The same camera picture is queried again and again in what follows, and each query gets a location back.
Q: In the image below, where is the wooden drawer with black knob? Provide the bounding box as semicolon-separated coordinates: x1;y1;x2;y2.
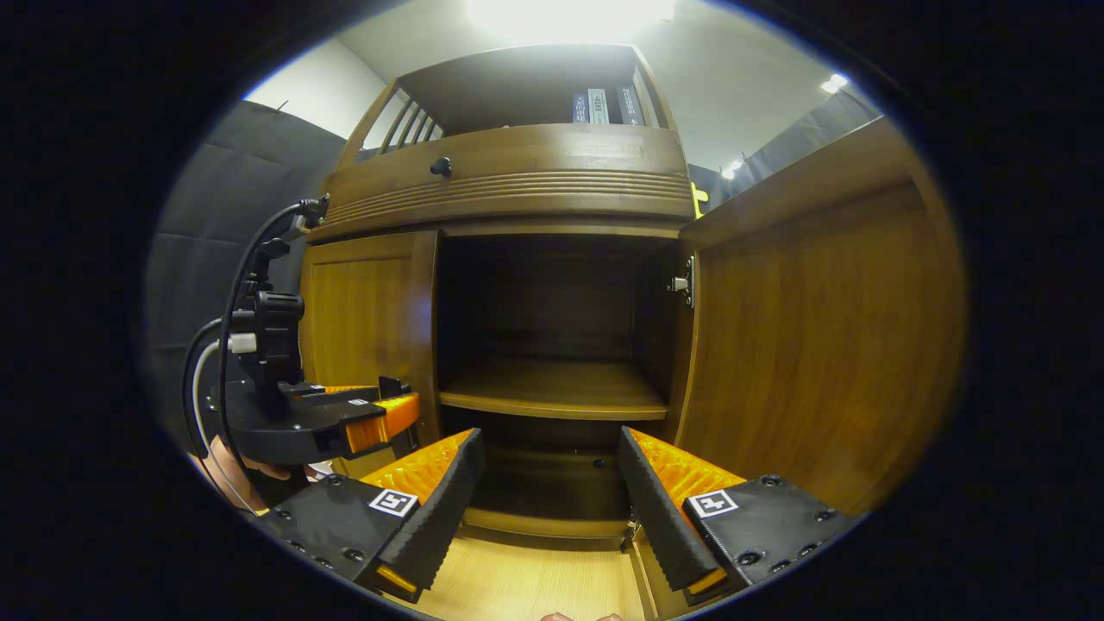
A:
309;123;695;242

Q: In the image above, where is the wooden double-door shoe cabinet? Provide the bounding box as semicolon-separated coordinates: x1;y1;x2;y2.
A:
298;43;967;621

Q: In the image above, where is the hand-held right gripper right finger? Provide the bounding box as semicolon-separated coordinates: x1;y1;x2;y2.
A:
617;425;863;606

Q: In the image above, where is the wooden cabinet door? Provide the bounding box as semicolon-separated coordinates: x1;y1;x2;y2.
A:
673;116;967;518
299;231;442;480

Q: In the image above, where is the white cable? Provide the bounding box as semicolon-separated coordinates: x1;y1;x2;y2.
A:
191;335;258;510

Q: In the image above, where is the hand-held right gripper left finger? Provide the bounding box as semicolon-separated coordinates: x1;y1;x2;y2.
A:
254;429;486;605

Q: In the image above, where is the wooden inner shelf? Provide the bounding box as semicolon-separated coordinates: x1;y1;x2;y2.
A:
438;361;669;421

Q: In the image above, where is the large ceiling light panel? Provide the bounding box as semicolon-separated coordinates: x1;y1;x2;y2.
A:
466;0;678;44

